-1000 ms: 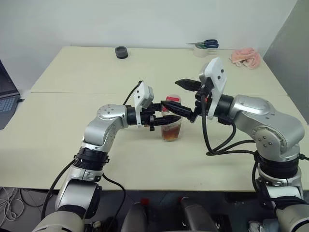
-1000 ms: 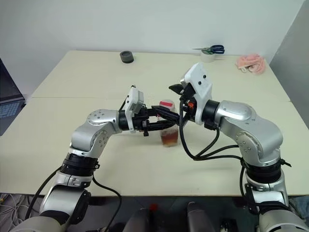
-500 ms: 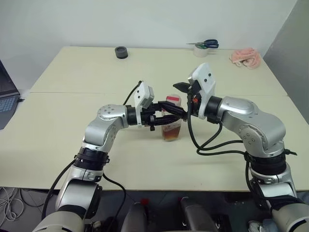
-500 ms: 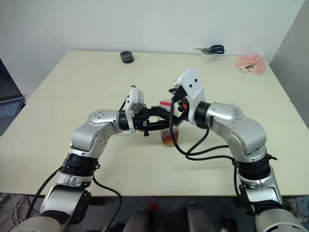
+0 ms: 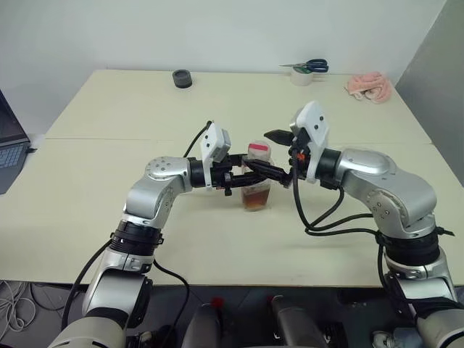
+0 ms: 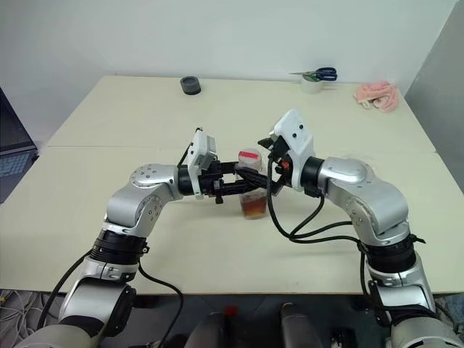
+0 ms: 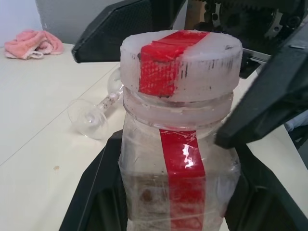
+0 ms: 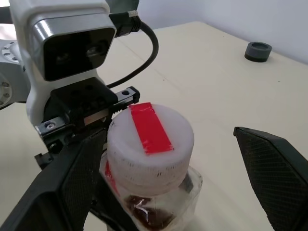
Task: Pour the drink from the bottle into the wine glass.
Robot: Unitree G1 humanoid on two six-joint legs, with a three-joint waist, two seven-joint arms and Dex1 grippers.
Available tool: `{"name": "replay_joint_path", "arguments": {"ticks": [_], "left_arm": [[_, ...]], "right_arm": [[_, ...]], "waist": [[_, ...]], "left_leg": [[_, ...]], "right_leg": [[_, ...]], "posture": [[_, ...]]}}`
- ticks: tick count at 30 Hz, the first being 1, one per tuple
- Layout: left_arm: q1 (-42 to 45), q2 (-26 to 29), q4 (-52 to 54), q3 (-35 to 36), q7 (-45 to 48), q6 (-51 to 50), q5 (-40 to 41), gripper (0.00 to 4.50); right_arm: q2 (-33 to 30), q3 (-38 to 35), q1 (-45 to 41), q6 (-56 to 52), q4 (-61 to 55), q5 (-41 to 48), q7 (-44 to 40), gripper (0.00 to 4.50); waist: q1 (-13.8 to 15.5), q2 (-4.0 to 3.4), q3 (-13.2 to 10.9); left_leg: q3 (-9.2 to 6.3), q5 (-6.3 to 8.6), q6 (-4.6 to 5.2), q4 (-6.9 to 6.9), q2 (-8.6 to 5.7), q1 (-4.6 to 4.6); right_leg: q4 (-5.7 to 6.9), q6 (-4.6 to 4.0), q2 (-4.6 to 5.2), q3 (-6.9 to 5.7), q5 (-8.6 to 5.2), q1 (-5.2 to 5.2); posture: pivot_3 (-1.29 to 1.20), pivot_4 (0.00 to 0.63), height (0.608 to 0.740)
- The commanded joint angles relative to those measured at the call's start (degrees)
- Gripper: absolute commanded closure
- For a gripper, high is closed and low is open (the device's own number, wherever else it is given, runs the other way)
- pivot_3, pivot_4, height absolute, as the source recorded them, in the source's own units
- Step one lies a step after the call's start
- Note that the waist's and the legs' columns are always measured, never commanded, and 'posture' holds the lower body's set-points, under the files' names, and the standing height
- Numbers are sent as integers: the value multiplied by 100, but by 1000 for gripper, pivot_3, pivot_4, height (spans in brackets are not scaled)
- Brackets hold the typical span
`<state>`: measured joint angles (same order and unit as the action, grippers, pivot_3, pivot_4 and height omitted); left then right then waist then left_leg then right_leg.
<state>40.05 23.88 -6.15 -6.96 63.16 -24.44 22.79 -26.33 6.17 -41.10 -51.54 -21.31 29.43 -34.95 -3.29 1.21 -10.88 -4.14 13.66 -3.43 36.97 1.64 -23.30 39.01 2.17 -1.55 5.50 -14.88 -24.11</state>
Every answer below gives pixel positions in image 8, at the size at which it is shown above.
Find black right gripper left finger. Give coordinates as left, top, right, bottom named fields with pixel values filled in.
left=0, top=128, right=109, bottom=231

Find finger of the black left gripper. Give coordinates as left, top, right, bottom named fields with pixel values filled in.
left=89, top=172, right=140, bottom=231
left=182, top=175, right=196, bottom=194

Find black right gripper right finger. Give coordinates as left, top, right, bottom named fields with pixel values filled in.
left=233, top=126, right=308, bottom=231

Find clear bottle with white cap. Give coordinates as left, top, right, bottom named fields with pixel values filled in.
left=98, top=102, right=203, bottom=231

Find small grey round cap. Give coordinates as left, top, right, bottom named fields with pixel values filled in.
left=244, top=41, right=272, bottom=64

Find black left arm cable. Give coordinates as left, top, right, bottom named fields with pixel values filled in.
left=105, top=10, right=160, bottom=89

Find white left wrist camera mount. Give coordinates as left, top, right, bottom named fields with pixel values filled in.
left=9, top=0, right=118, bottom=126

